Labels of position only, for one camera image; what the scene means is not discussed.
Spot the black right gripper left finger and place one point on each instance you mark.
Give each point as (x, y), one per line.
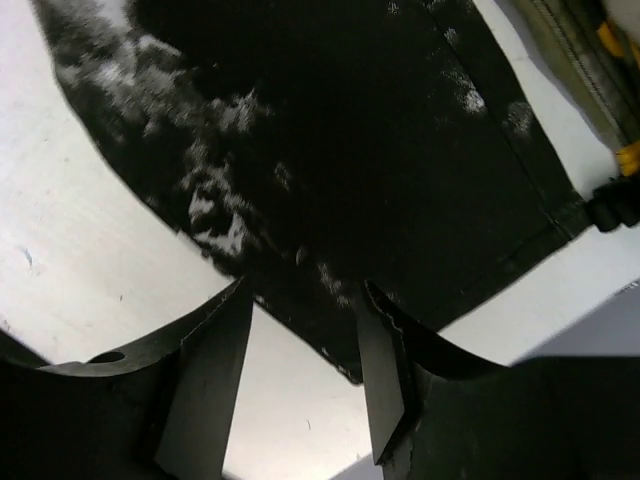
(159, 407)

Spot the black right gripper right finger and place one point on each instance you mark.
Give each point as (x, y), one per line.
(568, 409)

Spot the black white tie-dye trousers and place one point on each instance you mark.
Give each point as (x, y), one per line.
(316, 145)

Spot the folded camouflage trousers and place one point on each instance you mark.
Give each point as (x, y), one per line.
(596, 60)

